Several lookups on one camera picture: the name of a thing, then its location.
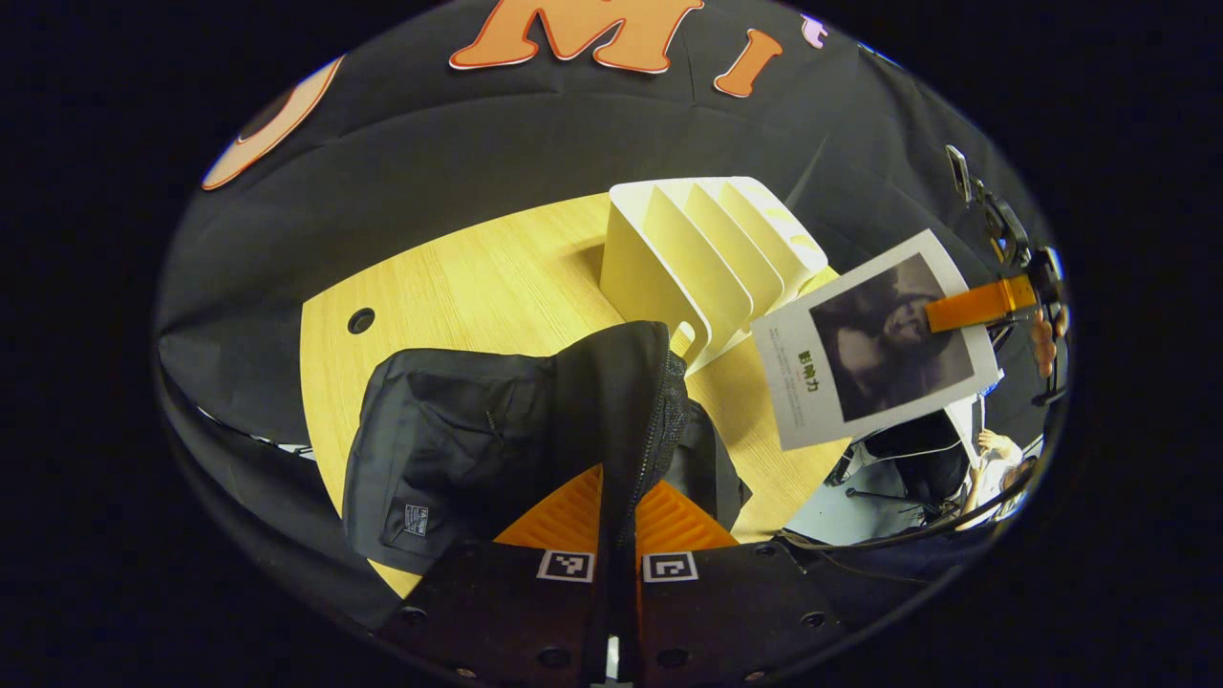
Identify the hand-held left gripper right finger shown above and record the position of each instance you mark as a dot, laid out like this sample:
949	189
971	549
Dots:
736	612

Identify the black office chair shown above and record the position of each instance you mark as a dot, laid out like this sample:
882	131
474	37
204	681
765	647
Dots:
917	459

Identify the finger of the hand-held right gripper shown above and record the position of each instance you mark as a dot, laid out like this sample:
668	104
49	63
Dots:
979	304

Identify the black schoolbag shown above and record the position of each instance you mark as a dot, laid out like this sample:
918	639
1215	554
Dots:
449	449

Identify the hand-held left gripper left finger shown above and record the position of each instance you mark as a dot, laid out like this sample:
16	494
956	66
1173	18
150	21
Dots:
497	612

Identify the white bookshelf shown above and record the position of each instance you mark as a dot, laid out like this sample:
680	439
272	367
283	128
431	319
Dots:
659	277

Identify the grey portrait cover book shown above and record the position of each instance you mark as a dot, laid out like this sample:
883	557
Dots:
860	382

